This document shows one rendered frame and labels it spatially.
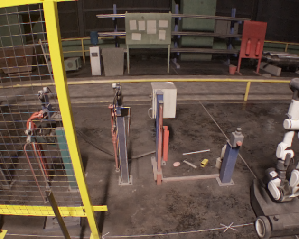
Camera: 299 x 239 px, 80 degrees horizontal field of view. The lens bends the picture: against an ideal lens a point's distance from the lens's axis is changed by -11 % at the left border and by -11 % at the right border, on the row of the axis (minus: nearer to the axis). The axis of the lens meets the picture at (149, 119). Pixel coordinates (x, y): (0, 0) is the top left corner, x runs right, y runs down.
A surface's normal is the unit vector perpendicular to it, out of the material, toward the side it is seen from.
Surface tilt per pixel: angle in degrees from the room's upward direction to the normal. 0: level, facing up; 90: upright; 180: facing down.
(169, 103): 90
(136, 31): 90
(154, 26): 90
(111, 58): 94
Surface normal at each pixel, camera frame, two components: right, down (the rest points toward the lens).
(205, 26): 0.07, 0.45
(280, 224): -0.01, -0.31
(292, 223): 0.00, -0.89
